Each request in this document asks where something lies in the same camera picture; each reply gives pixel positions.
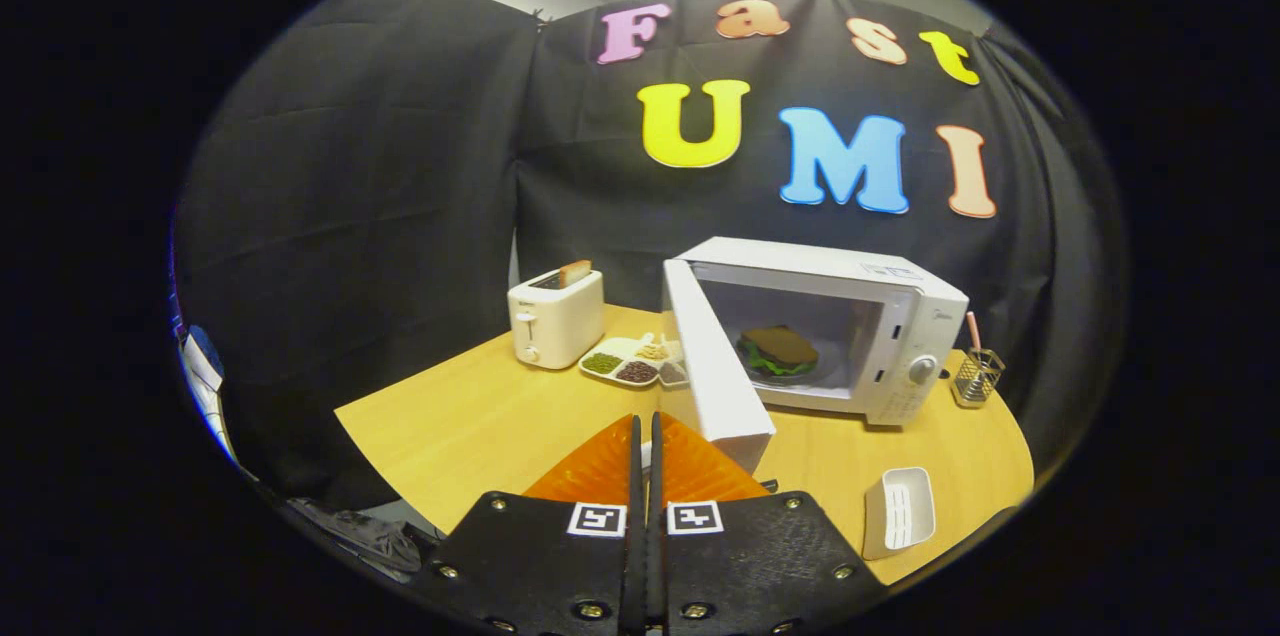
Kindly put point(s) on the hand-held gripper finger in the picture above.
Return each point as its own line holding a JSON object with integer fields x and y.
{"x": 657, "y": 566}
{"x": 635, "y": 566}

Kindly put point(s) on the pink straw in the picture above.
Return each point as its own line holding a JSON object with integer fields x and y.
{"x": 972, "y": 331}

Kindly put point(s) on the sandwich with lettuce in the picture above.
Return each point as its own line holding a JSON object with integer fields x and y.
{"x": 780, "y": 348}

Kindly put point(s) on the small white rectangular tray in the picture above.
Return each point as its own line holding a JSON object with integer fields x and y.
{"x": 885, "y": 516}

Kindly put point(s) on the toast slice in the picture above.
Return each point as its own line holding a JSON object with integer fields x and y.
{"x": 575, "y": 273}

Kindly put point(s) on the white toaster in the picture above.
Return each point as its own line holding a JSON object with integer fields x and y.
{"x": 555, "y": 321}

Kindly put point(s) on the white divided plate with beans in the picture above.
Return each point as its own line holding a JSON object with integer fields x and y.
{"x": 620, "y": 348}

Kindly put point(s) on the white microwave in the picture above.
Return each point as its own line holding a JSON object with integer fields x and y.
{"x": 720, "y": 376}

